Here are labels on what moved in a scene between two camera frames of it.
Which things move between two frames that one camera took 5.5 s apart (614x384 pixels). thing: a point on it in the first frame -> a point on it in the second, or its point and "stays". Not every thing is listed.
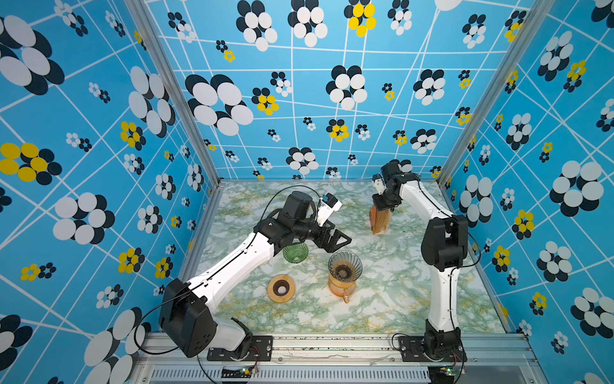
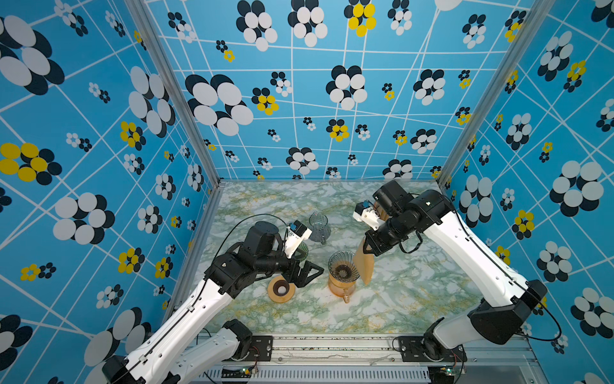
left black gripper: [322, 242] -> [293, 273]
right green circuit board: [441, 373] stays
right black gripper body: [384, 202] -> [384, 238]
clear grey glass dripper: [344, 266] stays
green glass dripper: [296, 253] stays
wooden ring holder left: [281, 289] stays
